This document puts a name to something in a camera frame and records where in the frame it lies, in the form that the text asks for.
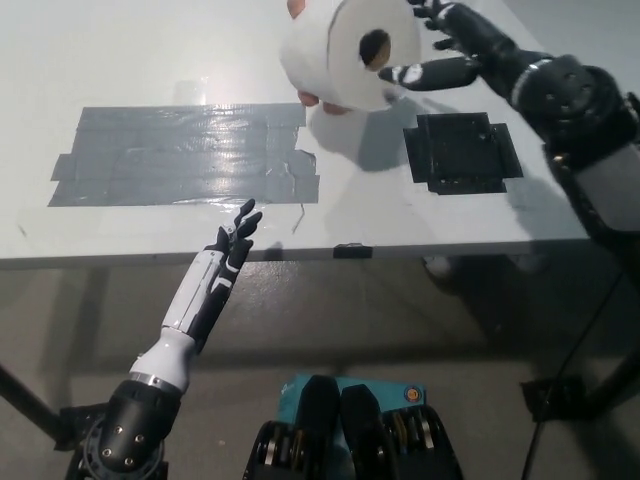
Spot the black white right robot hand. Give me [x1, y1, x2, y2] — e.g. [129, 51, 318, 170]
[377, 0, 517, 93]

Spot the person's bare hand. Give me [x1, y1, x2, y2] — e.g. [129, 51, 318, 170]
[286, 0, 359, 117]

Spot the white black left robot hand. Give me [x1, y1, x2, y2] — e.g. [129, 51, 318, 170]
[161, 197, 264, 352]

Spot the white toilet paper roll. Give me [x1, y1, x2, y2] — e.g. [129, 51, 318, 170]
[278, 0, 422, 112]

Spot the black teal robot torso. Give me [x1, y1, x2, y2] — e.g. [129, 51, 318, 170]
[241, 374, 464, 480]

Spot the black tape square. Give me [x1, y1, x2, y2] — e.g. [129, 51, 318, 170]
[402, 111, 524, 196]

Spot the small black tape piece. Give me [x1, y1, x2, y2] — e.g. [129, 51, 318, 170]
[332, 243, 374, 260]

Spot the white shoe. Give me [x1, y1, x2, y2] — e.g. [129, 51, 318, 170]
[423, 255, 451, 279]

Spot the black table leg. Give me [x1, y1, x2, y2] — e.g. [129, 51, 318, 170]
[0, 362, 66, 441]
[594, 259, 640, 416]

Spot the grey duct tape patch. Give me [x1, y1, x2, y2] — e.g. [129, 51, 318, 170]
[47, 103, 321, 207]

